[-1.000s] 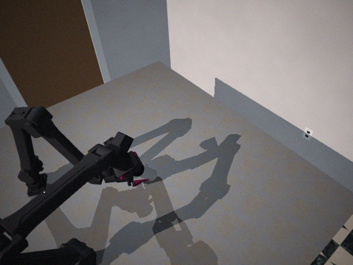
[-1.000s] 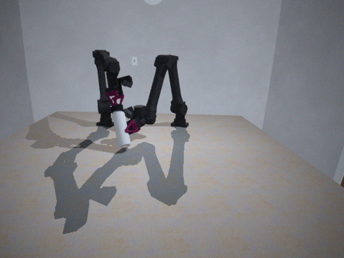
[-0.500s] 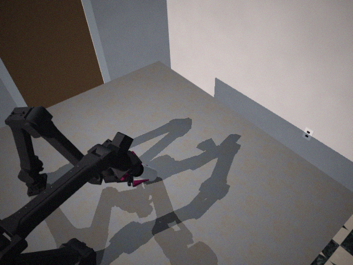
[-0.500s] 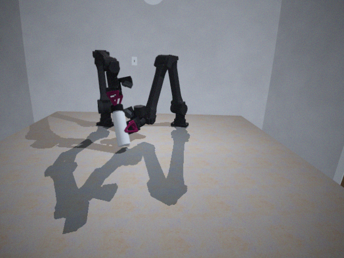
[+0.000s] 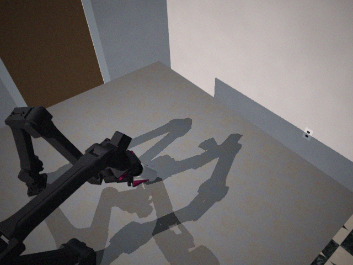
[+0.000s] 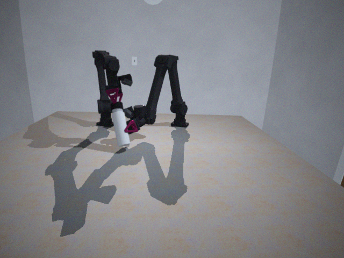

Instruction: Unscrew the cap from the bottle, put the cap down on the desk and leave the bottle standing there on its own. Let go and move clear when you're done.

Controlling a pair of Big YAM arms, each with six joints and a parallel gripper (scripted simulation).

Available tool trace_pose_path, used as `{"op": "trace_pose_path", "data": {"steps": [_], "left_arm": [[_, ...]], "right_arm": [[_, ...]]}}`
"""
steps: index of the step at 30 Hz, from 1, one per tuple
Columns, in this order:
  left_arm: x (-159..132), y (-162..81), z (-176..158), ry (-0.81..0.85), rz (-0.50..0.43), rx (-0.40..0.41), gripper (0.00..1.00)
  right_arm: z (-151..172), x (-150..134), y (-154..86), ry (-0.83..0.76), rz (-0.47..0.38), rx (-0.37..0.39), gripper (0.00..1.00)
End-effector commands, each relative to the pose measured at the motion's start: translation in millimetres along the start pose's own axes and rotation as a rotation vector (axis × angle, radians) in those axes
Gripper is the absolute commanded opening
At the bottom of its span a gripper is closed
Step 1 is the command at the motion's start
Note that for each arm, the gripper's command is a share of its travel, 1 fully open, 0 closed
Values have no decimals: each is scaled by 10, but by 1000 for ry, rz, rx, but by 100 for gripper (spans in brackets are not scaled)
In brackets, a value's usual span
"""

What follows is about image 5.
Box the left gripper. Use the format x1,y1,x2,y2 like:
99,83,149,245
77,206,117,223
127,175,149,187

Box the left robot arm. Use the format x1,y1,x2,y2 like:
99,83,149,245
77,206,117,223
5,106,127,197

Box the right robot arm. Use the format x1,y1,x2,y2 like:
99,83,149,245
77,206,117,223
0,131,132,265

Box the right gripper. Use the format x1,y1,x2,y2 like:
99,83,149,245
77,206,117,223
110,150,141,180

